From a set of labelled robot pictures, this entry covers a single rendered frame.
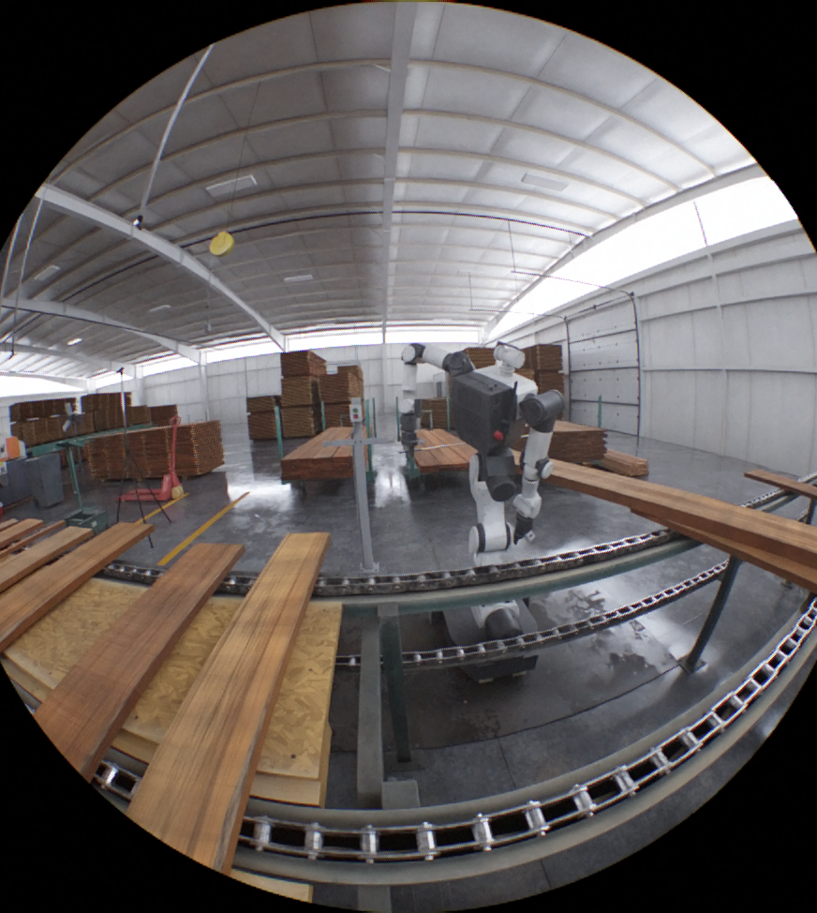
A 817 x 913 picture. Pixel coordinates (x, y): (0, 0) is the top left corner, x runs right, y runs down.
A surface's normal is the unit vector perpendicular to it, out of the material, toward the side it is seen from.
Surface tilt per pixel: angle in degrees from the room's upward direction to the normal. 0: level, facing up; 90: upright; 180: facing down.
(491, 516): 71
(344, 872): 0
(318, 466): 90
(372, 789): 0
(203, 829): 0
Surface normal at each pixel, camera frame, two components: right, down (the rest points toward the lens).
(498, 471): 0.04, -0.18
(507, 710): -0.04, -0.98
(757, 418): -1.00, 0.04
